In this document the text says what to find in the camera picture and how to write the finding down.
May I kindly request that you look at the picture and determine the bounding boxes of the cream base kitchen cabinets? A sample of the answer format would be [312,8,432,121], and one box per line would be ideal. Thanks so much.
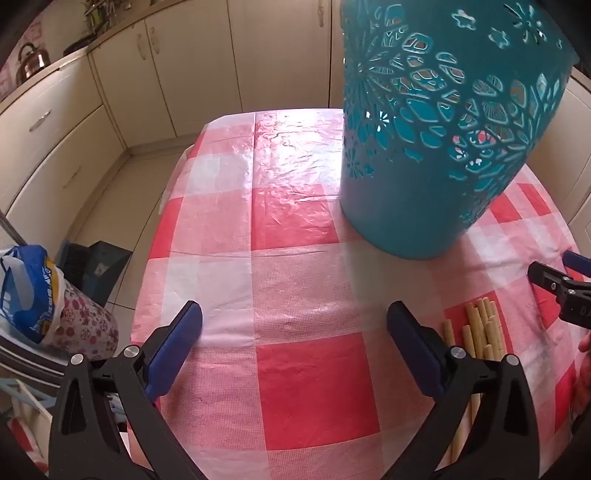
[0,0,345,241]

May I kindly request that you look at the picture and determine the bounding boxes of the pale blue wooden stool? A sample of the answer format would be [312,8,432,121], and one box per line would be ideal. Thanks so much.
[0,378,51,416]

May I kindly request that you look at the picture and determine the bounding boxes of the floral patterned bin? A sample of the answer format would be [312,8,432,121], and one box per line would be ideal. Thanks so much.
[44,281,122,361]

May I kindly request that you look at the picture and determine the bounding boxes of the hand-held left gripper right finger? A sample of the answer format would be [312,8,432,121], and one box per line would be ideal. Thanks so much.
[387,301,541,480]

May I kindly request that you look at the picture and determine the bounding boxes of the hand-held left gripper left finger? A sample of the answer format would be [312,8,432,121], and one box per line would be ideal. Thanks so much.
[54,300,206,480]

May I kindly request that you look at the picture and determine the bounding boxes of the blue white plastic bag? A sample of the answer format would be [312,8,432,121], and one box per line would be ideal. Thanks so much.
[0,246,63,346]

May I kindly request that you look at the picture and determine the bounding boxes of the person's right hand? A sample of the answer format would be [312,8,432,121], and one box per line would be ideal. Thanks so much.
[571,331,591,418]

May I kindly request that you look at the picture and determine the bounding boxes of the red checked plastic tablecloth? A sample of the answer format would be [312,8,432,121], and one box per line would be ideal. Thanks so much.
[130,107,585,480]

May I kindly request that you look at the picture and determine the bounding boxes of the dish rack with utensils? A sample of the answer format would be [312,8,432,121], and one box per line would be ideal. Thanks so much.
[81,0,118,31]

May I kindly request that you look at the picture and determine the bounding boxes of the bundle of chopsticks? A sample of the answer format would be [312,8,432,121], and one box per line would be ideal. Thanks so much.
[441,298,502,464]

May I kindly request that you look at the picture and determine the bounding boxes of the cream tall kitchen cabinets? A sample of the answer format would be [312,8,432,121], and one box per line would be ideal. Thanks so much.
[566,74,591,241]

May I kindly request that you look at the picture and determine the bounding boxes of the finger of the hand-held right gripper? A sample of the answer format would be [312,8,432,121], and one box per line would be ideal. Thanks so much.
[562,250,591,280]
[527,261,570,297]

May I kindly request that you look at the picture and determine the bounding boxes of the dark blue plastic crate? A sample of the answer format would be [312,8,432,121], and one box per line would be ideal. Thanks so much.
[59,240,133,306]

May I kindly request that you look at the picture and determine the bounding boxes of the black frying pan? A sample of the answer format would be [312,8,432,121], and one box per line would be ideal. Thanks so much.
[65,37,100,55]

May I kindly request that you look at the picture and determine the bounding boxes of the red cloth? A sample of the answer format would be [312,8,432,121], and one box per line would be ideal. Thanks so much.
[9,415,51,462]

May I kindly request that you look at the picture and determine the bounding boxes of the steel kettle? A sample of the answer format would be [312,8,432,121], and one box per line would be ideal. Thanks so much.
[16,43,52,86]

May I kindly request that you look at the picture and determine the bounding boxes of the teal perforated plastic basket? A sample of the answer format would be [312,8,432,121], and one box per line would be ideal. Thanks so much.
[339,0,578,261]

